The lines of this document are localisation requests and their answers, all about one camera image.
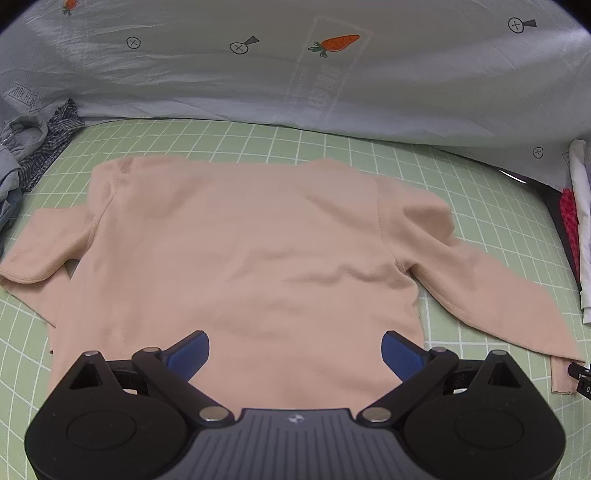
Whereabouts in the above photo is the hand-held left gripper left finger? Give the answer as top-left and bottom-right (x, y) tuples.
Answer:
(67, 330), (235, 425)

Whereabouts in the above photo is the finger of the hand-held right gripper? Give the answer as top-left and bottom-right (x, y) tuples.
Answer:
(569, 363), (591, 400)

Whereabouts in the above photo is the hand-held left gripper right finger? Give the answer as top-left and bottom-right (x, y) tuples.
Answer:
(356, 330), (527, 425)

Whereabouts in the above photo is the beige sweater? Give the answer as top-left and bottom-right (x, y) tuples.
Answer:
(0, 156), (587, 418)

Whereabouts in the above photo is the white folded garment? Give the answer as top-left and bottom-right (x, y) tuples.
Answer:
(568, 138), (591, 324)

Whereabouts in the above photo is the red cloth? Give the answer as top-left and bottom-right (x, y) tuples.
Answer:
(558, 187), (581, 273)

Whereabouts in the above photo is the green grid mat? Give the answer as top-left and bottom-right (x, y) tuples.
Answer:
(0, 115), (591, 480)

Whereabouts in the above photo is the blue plaid shirt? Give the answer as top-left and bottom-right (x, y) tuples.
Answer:
(18, 98), (86, 193)

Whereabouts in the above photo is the grey carrot print sheet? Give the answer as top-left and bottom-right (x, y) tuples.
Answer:
(0, 0), (591, 190)

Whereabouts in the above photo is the grey hoodie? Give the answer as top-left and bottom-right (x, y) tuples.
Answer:
(0, 114), (49, 195)

